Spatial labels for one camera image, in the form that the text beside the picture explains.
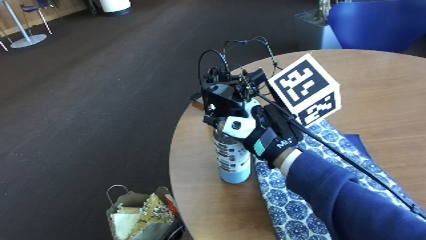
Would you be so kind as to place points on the light blue labelled bottle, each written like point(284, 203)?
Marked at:
point(233, 156)

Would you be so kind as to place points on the blue patterned cloth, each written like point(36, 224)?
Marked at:
point(288, 206)

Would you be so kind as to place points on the white cylindrical bin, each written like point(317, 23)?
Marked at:
point(114, 6)

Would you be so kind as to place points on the paper gift bag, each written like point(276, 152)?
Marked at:
point(141, 213)

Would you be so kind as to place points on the grey planter box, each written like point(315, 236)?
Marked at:
point(313, 28)

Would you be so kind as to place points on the blue armchair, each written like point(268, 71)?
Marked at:
point(377, 23)

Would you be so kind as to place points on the white pedestal table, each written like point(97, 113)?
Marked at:
point(24, 28)

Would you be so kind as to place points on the blue chair with metal legs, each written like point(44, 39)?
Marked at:
point(37, 11)

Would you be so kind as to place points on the white marker cube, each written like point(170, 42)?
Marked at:
point(306, 88)

